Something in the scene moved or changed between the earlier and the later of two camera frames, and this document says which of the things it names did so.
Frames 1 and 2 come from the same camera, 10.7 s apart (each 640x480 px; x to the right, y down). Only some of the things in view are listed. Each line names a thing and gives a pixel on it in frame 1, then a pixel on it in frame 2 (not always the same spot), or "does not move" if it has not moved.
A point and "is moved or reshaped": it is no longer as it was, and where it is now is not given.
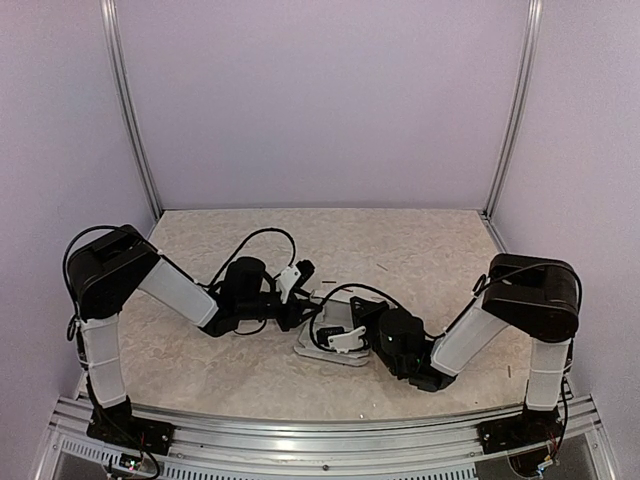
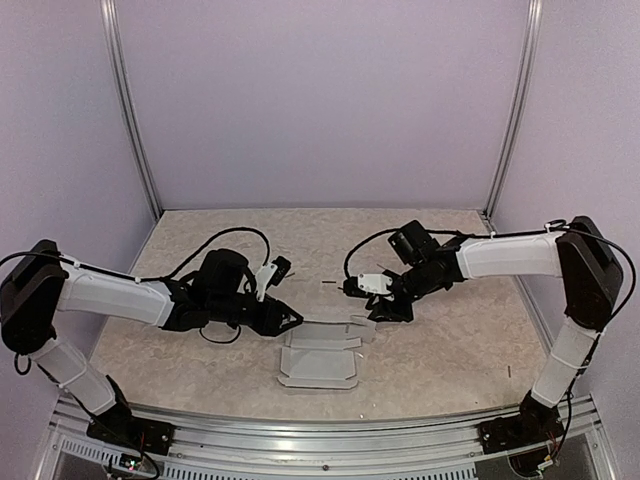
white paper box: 335,313 is moved or reshaped
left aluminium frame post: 119,65 does not move
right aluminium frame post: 533,36 does not move
